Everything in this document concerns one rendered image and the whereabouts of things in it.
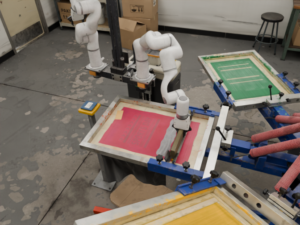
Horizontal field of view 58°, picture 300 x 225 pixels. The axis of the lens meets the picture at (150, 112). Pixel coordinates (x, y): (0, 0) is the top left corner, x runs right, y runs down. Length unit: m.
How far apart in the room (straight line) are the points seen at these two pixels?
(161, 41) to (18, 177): 2.16
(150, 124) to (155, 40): 0.61
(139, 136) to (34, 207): 1.42
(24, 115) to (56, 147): 0.84
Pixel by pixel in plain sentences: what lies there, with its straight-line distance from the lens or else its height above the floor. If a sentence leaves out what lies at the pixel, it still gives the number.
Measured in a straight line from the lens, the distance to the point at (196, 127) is 1.93.
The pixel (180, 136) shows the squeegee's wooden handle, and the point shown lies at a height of 1.06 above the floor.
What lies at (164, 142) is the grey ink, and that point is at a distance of 1.80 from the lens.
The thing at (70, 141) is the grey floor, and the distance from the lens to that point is 3.34.
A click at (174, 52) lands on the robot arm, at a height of 1.51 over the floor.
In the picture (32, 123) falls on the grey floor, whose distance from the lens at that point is 3.76.
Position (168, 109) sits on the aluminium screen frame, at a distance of 2.04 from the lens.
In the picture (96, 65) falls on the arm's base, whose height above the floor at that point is 1.16.
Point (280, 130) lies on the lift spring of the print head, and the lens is 1.73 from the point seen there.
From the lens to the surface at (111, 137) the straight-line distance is 1.88.
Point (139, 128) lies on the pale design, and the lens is 1.92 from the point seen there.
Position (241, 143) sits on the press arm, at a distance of 1.76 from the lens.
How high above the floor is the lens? 2.27
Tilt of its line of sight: 40 degrees down
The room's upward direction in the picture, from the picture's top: 3 degrees counter-clockwise
